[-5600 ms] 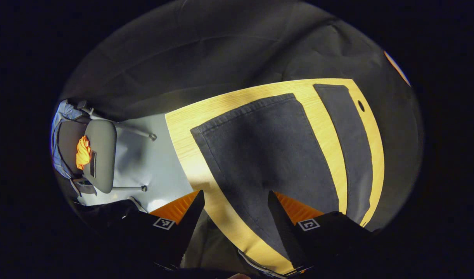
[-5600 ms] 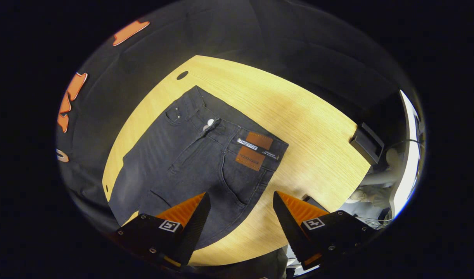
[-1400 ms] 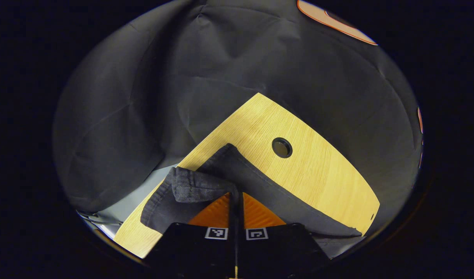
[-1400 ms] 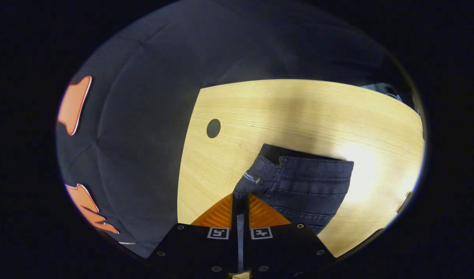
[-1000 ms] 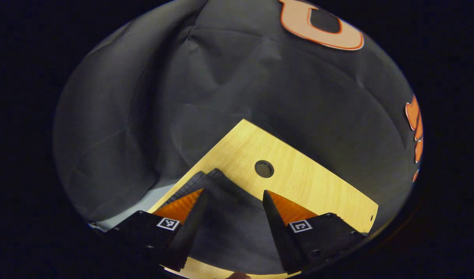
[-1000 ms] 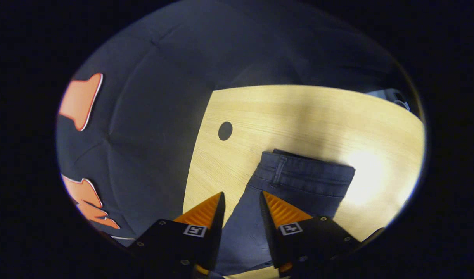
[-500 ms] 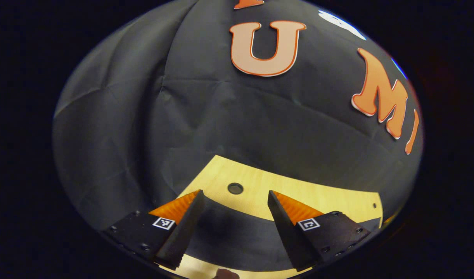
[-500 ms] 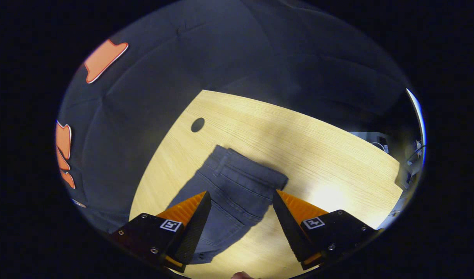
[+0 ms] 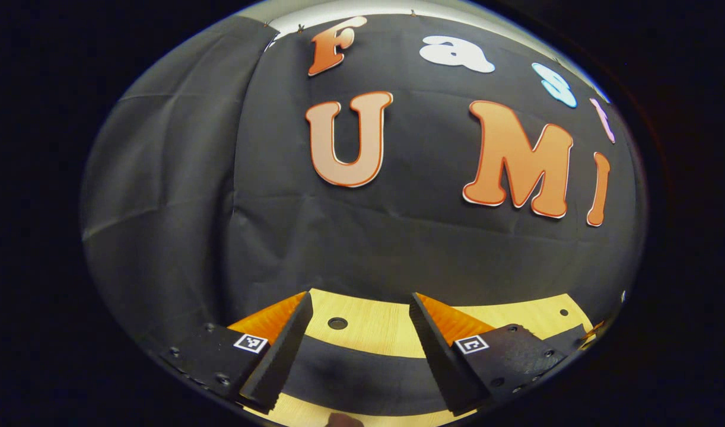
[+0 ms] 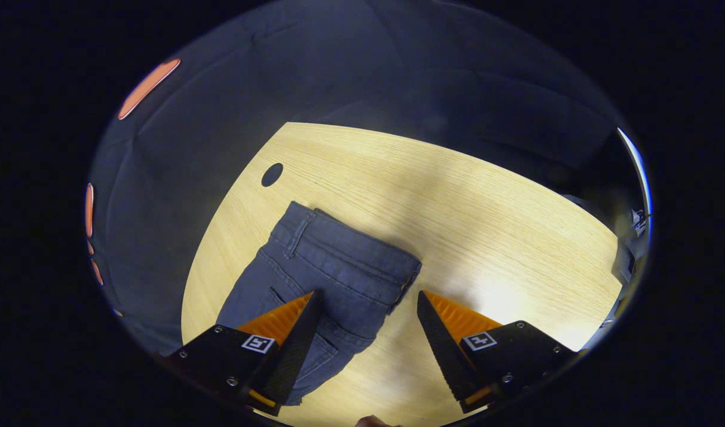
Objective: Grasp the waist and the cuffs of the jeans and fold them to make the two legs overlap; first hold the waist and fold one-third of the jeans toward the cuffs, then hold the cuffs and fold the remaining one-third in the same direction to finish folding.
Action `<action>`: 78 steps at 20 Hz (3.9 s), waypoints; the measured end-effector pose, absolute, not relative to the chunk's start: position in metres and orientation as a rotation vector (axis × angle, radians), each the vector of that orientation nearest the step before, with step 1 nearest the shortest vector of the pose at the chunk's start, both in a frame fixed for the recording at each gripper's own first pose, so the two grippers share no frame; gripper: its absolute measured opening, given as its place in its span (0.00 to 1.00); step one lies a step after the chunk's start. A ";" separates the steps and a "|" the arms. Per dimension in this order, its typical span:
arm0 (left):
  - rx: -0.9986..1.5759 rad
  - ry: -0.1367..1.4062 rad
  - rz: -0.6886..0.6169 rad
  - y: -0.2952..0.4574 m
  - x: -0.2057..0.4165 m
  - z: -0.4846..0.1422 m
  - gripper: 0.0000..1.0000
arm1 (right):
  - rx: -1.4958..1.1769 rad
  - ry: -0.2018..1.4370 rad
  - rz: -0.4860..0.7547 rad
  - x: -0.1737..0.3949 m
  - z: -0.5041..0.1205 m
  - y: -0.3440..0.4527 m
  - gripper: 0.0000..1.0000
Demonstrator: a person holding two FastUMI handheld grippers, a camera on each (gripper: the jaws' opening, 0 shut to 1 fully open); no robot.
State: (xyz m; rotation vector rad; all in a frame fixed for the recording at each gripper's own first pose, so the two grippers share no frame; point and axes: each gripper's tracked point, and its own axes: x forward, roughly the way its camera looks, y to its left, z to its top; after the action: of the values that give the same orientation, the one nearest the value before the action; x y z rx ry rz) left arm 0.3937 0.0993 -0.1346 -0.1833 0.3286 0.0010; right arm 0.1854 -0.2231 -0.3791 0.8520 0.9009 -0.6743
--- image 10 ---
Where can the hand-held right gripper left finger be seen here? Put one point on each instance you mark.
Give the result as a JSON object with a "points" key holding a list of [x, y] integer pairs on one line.
{"points": [[297, 350]]}

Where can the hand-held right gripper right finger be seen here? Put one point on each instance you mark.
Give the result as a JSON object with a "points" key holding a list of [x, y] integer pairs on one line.
{"points": [[439, 344]]}

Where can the dark grey jeans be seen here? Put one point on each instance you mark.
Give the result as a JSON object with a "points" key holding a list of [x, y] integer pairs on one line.
{"points": [[339, 267]]}

